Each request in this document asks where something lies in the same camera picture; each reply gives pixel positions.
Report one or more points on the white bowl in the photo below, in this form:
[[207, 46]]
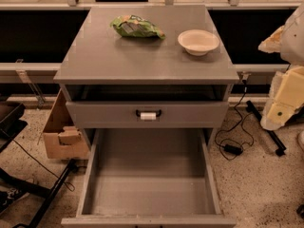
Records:
[[198, 42]]

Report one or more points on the black tray left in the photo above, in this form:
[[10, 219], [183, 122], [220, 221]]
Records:
[[10, 122]]

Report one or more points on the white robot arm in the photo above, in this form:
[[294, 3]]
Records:
[[292, 39]]

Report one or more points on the patterned sneaker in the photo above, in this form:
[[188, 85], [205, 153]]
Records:
[[9, 197]]

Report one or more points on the black drawer handle with tape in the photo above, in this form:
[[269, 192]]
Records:
[[148, 115]]

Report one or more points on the open grey middle drawer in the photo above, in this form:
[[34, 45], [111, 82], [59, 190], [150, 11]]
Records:
[[149, 178]]

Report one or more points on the closed grey top drawer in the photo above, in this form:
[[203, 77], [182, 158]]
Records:
[[123, 114]]

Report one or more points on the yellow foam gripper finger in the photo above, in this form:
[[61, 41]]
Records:
[[286, 97], [272, 44]]

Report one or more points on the metal bracket left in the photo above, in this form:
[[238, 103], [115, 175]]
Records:
[[23, 75]]

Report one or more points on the cardboard box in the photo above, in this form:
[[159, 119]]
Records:
[[63, 140]]

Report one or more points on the black power adapter with cable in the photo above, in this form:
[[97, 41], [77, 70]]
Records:
[[228, 148]]

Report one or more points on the grey drawer cabinet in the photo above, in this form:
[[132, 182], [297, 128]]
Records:
[[102, 66]]

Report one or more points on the green rice chip bag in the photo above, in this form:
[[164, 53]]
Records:
[[135, 26]]

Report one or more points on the black stand leg left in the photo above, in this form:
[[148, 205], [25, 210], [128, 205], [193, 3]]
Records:
[[53, 191]]

